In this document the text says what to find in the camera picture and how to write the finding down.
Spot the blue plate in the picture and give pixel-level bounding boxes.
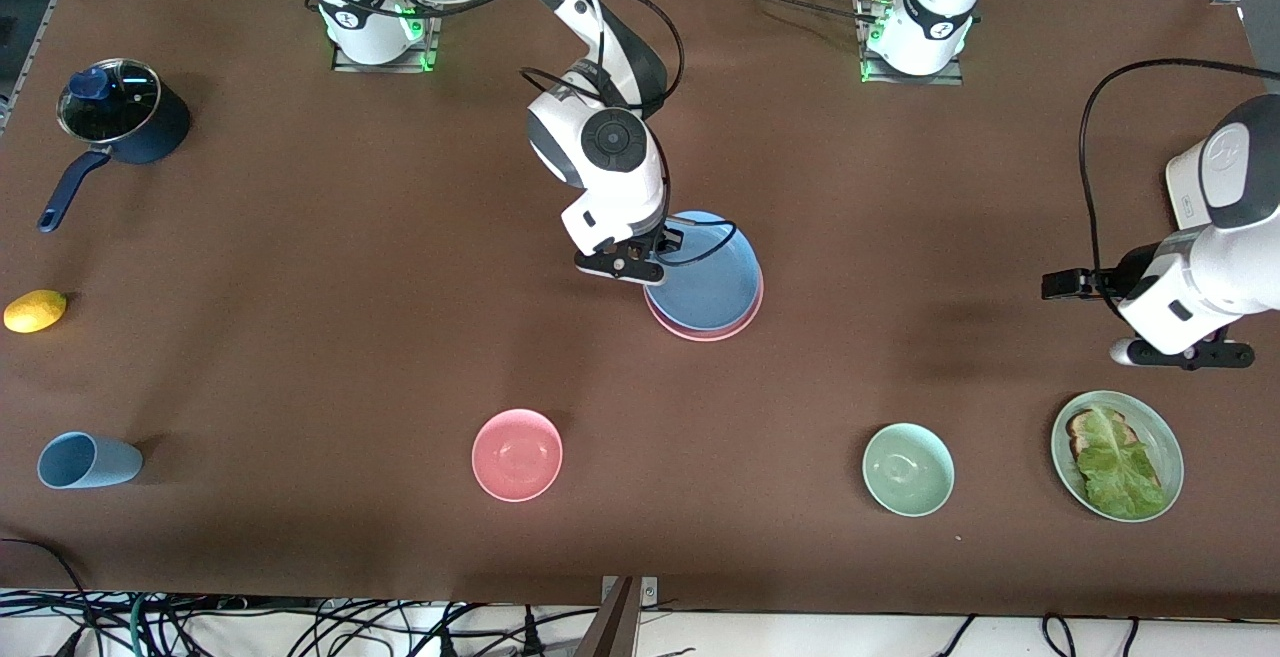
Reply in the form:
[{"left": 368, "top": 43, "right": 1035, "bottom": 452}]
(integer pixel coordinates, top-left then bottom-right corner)
[{"left": 645, "top": 210, "right": 761, "bottom": 331}]

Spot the pink plate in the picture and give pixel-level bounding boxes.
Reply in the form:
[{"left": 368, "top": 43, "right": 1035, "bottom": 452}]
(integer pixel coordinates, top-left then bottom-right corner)
[{"left": 643, "top": 272, "right": 766, "bottom": 343}]

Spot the toasted bread slice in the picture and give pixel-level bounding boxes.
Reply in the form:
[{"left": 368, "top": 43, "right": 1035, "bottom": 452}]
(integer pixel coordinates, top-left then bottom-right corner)
[{"left": 1066, "top": 410, "right": 1138, "bottom": 458}]

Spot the green plate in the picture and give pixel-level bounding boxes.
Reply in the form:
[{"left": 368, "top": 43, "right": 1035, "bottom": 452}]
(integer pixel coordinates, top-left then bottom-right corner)
[{"left": 1050, "top": 390, "right": 1185, "bottom": 524}]

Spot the green lettuce leaf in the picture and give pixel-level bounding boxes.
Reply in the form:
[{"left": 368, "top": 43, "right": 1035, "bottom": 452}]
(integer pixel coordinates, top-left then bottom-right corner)
[{"left": 1075, "top": 405, "right": 1166, "bottom": 520}]

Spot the pink bowl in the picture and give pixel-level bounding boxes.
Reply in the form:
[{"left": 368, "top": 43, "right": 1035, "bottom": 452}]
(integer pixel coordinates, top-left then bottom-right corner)
[{"left": 471, "top": 408, "right": 564, "bottom": 504}]

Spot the green bowl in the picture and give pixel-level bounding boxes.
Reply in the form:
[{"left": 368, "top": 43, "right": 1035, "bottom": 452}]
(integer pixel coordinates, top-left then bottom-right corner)
[{"left": 862, "top": 422, "right": 956, "bottom": 518}]

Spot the brown table cover cloth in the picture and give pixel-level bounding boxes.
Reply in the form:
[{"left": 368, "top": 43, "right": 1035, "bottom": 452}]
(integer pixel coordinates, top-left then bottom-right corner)
[{"left": 0, "top": 0, "right": 1280, "bottom": 620}]

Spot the brown slanted bar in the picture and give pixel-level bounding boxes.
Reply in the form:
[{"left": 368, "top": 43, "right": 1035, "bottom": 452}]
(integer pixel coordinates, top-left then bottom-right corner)
[{"left": 575, "top": 577, "right": 641, "bottom": 657}]

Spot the blue saucepan with lid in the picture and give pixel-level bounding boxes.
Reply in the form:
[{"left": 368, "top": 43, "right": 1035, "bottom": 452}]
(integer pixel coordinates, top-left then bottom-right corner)
[{"left": 37, "top": 57, "right": 191, "bottom": 234}]

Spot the blue cup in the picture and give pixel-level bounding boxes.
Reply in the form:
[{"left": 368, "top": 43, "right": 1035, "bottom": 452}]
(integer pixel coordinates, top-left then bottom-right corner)
[{"left": 37, "top": 431, "right": 144, "bottom": 490}]

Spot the yellow lemon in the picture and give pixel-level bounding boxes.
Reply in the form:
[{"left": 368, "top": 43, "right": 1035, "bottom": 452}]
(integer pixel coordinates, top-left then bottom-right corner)
[{"left": 3, "top": 289, "right": 68, "bottom": 335}]

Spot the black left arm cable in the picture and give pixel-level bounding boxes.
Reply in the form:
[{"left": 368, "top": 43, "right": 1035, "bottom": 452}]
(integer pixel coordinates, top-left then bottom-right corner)
[{"left": 1077, "top": 58, "right": 1280, "bottom": 320}]

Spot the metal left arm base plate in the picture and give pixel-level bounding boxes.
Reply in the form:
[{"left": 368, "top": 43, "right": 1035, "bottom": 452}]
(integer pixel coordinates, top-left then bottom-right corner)
[{"left": 860, "top": 0, "right": 964, "bottom": 86}]

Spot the black base cable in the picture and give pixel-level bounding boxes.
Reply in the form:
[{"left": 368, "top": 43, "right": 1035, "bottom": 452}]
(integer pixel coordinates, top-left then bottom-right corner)
[{"left": 700, "top": 0, "right": 873, "bottom": 26}]

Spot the small metal bracket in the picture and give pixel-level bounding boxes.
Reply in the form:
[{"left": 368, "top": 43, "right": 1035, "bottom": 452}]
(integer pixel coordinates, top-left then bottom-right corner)
[{"left": 600, "top": 576, "right": 659, "bottom": 606}]

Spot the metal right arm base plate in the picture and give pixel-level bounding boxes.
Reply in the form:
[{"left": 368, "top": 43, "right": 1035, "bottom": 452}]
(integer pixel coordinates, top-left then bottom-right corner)
[{"left": 332, "top": 7, "right": 441, "bottom": 73}]

